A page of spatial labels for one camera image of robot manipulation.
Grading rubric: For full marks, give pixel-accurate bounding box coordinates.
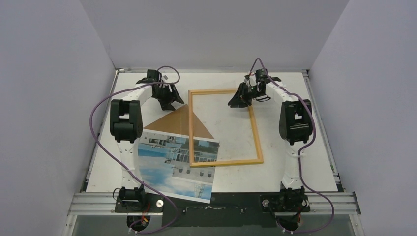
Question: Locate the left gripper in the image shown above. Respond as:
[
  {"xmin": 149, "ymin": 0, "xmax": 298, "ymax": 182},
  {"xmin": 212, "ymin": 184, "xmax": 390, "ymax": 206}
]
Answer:
[{"xmin": 153, "ymin": 84, "xmax": 183, "ymax": 111}]

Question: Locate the yellow picture frame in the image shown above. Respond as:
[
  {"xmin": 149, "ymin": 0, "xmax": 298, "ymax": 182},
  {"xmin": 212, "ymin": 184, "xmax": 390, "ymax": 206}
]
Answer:
[{"xmin": 188, "ymin": 88, "xmax": 264, "ymax": 168}]

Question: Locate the clear acrylic sheet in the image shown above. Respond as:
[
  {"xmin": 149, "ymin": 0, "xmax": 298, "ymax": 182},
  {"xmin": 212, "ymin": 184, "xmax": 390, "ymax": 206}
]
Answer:
[{"xmin": 177, "ymin": 73, "xmax": 257, "ymax": 162}]

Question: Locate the building and sky photo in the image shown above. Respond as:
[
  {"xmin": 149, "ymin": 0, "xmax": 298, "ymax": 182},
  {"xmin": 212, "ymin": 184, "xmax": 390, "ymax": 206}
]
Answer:
[{"xmin": 137, "ymin": 129, "xmax": 215, "ymax": 203}]

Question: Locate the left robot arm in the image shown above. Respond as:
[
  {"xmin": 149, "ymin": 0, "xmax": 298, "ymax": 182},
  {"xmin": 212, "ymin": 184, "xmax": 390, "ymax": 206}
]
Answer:
[{"xmin": 110, "ymin": 69, "xmax": 184, "ymax": 213}]

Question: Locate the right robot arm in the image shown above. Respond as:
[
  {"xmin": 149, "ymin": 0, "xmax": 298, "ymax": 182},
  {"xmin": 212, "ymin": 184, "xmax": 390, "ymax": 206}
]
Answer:
[{"xmin": 228, "ymin": 69, "xmax": 315, "ymax": 214}]

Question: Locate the brown backing board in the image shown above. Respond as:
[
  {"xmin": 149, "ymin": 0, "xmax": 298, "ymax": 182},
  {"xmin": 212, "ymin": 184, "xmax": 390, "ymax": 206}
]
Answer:
[{"xmin": 144, "ymin": 105, "xmax": 214, "ymax": 139}]

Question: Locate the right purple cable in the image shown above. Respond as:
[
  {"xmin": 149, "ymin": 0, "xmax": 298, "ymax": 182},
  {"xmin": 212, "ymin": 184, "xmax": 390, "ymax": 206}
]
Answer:
[{"xmin": 249, "ymin": 58, "xmax": 335, "ymax": 235}]

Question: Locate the purple cable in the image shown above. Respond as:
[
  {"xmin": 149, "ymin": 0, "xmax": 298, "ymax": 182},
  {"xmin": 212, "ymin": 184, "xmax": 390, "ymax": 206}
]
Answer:
[
  {"xmin": 89, "ymin": 65, "xmax": 180, "ymax": 235},
  {"xmin": 249, "ymin": 58, "xmax": 335, "ymax": 235}
]

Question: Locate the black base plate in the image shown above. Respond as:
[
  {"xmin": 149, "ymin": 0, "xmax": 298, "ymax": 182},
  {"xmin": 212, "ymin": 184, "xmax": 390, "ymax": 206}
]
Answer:
[{"xmin": 114, "ymin": 192, "xmax": 310, "ymax": 231}]

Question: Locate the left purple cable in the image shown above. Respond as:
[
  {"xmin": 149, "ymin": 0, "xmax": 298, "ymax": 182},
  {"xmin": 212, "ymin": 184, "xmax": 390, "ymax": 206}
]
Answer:
[{"xmin": 89, "ymin": 65, "xmax": 180, "ymax": 235}]

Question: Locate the aluminium front rail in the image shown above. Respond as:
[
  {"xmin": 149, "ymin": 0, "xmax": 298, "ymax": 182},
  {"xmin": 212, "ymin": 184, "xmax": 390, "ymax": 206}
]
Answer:
[{"xmin": 62, "ymin": 192, "xmax": 361, "ymax": 236}]

